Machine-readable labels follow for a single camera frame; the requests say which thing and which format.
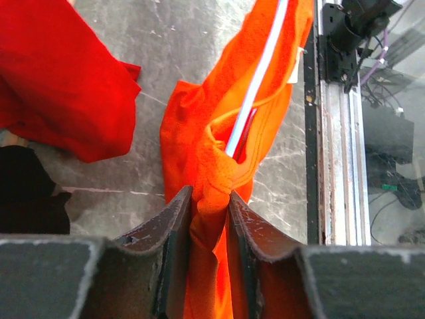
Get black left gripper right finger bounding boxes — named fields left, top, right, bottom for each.
left=227, top=192, right=424, bottom=318

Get black t shirt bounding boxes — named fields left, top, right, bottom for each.
left=1, top=146, right=72, bottom=235

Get light blue wire hanger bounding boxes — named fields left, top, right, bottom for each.
left=225, top=1, right=289, bottom=159

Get tangled cables under table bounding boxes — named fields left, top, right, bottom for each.
left=358, top=26, right=425, bottom=247

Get red t shirt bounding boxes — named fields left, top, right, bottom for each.
left=1, top=1, right=141, bottom=163

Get aluminium rail frame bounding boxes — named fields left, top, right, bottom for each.
left=303, top=1, right=371, bottom=245

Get orange t shirt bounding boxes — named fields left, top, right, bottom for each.
left=160, top=1, right=313, bottom=318

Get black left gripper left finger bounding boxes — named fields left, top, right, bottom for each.
left=1, top=186, right=192, bottom=318

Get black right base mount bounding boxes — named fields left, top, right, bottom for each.
left=321, top=0, right=403, bottom=93

